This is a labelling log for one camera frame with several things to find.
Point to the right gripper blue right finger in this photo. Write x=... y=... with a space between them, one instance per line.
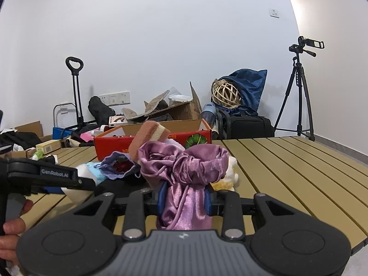
x=208 y=199

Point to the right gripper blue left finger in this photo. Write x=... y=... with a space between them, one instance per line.
x=162 y=195

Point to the yellow plush paw toy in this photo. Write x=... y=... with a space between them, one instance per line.
x=230 y=178

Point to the purple satin drawstring bag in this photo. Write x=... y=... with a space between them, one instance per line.
x=187 y=171

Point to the person's left hand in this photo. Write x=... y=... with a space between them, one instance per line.
x=8 y=242

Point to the black clothes pile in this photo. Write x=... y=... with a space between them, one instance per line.
x=25 y=140

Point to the yellow white small carton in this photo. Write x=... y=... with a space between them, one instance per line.
x=48 y=146

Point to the small purple lace pouch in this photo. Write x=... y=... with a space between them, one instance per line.
x=119 y=165

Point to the pink beige sponge block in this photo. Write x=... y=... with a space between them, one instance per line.
x=149 y=131

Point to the red cardboard fruit box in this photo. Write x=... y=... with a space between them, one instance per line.
x=185 y=132

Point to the blue plastic crate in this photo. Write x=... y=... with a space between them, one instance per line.
x=59 y=133

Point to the black suitcase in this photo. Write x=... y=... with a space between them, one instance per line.
x=234 y=127

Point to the brown open cardboard box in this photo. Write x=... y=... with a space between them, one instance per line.
x=169 y=105

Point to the blue water bottle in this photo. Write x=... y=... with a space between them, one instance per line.
x=209 y=114

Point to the black cloth bag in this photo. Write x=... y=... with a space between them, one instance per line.
x=100 y=111

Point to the woven rattan ball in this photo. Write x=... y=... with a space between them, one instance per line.
x=224 y=93

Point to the blue velvet bag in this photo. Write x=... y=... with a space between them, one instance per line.
x=250 y=84

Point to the white wall socket strip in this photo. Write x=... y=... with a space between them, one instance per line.
x=119 y=98

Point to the black trolley handle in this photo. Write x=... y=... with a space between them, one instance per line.
x=75 y=65

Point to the white wall switch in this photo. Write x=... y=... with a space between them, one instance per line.
x=273 y=13

